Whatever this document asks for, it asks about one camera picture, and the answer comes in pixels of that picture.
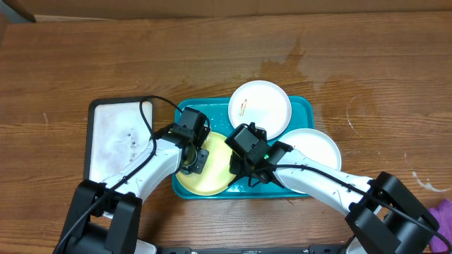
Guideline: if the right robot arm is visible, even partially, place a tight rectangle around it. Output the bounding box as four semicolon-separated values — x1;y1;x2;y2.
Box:
226;140;439;253

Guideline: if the white plate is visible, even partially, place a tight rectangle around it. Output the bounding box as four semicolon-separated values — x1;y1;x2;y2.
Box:
279;128;342;171
228;80;292;140

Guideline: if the black tray with white liner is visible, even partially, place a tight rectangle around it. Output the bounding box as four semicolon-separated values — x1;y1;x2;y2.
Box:
83;97;153;182

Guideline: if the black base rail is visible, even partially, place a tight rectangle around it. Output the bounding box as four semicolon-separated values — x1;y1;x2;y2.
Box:
157;244;345;254

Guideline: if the purple cloth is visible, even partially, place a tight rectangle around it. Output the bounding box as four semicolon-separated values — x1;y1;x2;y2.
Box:
428;199;452;253

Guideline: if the yellow-green round plate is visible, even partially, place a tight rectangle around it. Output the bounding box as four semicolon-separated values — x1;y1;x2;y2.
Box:
176;132;236;196

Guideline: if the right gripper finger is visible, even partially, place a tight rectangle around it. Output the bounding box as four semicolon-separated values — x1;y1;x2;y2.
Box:
248;176;262;188
228;171;249;186

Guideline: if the green and yellow sponge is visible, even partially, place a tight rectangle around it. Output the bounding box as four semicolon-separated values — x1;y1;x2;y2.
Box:
182;146;197;168

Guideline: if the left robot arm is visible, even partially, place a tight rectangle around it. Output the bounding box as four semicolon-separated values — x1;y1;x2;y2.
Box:
54;120;210;254

